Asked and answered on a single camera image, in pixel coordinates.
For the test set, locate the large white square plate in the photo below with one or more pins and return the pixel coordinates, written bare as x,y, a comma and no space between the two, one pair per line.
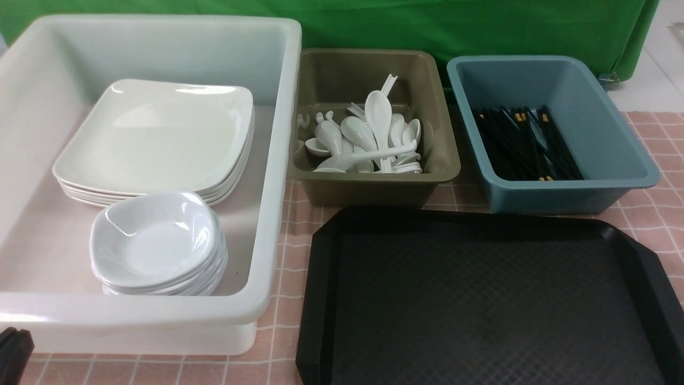
151,102

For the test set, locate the white soup spoon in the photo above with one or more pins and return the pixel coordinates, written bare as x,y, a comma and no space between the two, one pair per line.
341,163

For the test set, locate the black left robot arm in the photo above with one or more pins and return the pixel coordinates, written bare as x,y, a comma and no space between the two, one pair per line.
17,346

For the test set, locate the pile of white spoons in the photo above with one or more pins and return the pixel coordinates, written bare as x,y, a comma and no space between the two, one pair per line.
353,134

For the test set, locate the upright white spoon in bin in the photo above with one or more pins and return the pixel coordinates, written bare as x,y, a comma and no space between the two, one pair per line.
379,117

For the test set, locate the black serving tray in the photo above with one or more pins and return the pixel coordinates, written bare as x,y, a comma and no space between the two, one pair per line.
406,296

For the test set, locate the olive green plastic bin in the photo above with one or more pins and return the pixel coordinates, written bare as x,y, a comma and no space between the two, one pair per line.
332,79

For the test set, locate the pile of black chopsticks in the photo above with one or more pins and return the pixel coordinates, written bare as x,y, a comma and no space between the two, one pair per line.
525,145

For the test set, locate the stack of white bowls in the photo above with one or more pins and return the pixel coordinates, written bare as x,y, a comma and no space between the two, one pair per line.
164,244

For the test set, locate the stack of white square plates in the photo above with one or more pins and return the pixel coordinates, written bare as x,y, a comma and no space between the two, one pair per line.
235,176

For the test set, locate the blue plastic bin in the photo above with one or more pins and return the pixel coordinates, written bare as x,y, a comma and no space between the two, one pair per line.
609,154

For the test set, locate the large white plastic tub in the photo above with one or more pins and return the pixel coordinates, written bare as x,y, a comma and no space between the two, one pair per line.
56,69

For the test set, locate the pink checkered tablecloth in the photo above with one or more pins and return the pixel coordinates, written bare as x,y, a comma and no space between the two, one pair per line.
652,216

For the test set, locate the green backdrop cloth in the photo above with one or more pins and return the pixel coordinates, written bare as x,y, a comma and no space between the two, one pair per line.
607,36

